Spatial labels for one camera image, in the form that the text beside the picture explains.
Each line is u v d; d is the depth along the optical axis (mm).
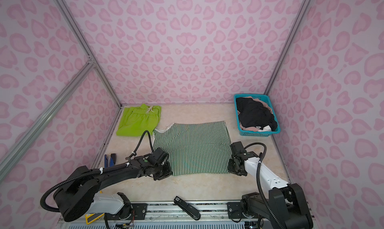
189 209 691
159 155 689
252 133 974
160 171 728
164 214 722
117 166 543
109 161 874
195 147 952
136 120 1038
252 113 1003
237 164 621
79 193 418
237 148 699
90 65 898
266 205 402
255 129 927
